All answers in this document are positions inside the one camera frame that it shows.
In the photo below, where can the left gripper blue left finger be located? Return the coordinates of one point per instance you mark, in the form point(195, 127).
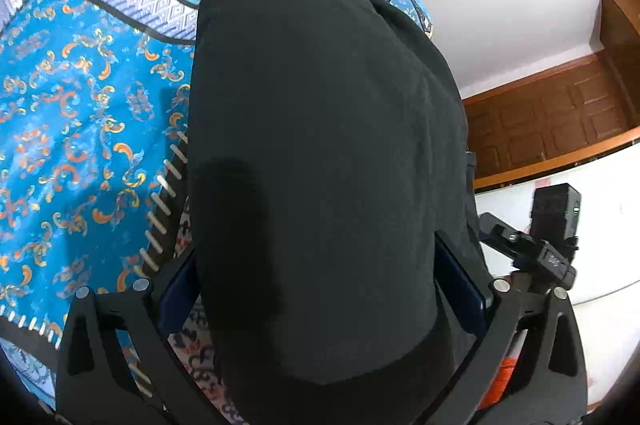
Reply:
point(176, 292)

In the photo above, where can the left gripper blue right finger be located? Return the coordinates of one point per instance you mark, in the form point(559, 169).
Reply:
point(465, 285)

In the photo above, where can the black hooded sweatshirt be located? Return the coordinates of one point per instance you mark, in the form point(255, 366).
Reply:
point(327, 148)

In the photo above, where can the brown wooden door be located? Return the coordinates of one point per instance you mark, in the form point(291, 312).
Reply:
point(567, 115)

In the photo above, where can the patchwork patterned bed quilt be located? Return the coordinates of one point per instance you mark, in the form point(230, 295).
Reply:
point(94, 114)

